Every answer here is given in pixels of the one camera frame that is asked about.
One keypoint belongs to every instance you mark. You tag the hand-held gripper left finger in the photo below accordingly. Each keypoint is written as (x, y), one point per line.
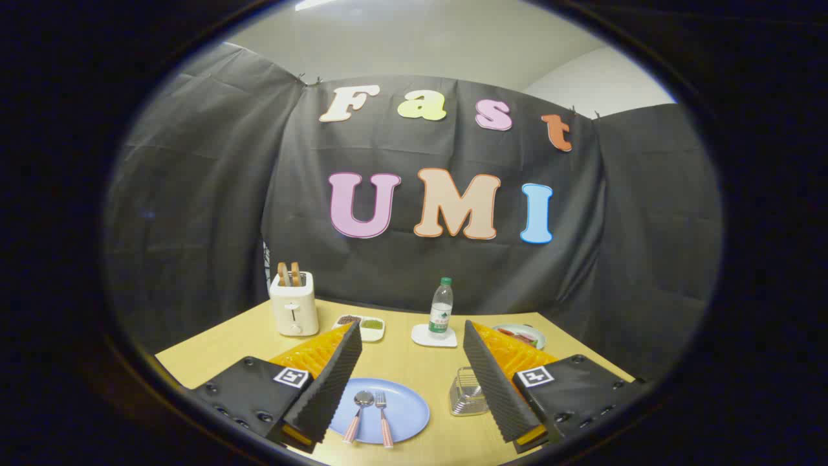
(333, 382)

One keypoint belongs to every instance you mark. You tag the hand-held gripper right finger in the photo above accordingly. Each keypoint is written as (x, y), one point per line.
(495, 382)

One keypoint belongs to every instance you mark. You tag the pale green plate of food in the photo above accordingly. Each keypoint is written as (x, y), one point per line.
(527, 336)

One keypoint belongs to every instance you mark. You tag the white divided spice dish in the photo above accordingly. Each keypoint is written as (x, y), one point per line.
(362, 327)

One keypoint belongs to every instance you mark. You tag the cream toaster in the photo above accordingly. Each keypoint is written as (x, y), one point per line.
(294, 310)

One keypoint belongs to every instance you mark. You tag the blue plate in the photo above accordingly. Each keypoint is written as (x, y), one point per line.
(407, 414)

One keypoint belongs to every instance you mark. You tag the white square coaster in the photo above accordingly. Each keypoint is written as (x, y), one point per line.
(420, 338)

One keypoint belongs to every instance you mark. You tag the clear water bottle green cap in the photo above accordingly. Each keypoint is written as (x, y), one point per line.
(441, 314)

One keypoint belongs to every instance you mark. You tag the toasted bread slice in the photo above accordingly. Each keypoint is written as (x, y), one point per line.
(295, 274)
(283, 275)

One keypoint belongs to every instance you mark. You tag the black backdrop cloth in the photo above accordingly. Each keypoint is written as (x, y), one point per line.
(453, 272)

